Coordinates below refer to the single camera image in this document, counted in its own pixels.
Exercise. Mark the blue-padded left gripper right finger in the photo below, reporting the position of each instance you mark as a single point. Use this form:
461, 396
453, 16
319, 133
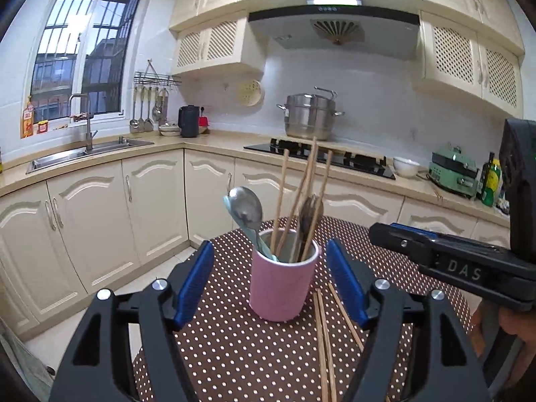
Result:
377, 307

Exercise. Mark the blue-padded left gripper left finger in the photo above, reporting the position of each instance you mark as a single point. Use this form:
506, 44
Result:
166, 306

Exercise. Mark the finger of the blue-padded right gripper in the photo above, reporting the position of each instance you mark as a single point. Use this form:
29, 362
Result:
423, 232

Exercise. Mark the wooden chopstick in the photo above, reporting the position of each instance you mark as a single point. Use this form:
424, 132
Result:
301, 187
319, 207
321, 351
346, 318
276, 220
328, 348

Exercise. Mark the dark wooden spoon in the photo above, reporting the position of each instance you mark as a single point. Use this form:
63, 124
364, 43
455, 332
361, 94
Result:
306, 218

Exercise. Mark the silver metal spoon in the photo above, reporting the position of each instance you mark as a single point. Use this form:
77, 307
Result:
247, 208

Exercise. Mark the cream lower kitchen cabinets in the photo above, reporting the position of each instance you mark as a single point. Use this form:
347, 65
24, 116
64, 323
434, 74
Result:
67, 233

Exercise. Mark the steel kitchen sink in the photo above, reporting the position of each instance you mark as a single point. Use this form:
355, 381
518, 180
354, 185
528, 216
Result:
54, 159

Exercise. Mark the kitchen window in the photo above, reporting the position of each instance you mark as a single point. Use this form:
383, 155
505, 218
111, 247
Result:
80, 59

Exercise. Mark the person's right hand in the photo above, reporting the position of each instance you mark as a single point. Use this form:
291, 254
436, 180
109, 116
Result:
515, 323

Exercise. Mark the green toaster oven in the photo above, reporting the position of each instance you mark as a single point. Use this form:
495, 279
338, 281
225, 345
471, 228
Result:
453, 171

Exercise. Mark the white bowl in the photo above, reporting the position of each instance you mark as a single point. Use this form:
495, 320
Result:
405, 167

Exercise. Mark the brown polka dot tablecloth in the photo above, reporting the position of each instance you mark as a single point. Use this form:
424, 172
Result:
233, 355

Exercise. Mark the green oil bottle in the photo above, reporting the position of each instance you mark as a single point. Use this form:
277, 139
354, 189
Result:
491, 186

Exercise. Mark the black gas stove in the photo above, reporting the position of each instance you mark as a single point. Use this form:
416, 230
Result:
344, 159

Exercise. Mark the pink utensil cup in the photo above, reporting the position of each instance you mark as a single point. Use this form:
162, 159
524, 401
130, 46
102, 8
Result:
278, 289

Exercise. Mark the wooden chopstick in cup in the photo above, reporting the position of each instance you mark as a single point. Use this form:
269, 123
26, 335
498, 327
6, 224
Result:
276, 220
301, 187
319, 207

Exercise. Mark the steel steamer pot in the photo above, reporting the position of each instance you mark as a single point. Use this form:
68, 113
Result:
310, 115

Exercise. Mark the steel sink faucet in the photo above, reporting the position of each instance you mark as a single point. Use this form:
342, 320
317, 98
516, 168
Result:
86, 116

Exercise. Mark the black electric kettle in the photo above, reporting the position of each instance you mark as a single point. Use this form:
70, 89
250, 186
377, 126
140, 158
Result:
188, 120

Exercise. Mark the cream upper cabinets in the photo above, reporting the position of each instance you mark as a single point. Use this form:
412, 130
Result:
469, 51

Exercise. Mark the hanging utensil rack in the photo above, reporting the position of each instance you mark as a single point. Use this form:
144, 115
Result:
151, 99

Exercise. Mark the orange package on windowsill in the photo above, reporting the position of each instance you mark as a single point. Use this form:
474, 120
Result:
27, 122

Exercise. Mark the range hood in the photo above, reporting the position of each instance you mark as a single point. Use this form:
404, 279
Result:
353, 28

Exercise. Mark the teal spatula handle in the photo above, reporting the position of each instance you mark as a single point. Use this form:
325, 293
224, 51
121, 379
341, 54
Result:
248, 232

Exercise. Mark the round cream wall trivet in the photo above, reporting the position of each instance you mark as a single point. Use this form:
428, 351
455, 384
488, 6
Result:
250, 93

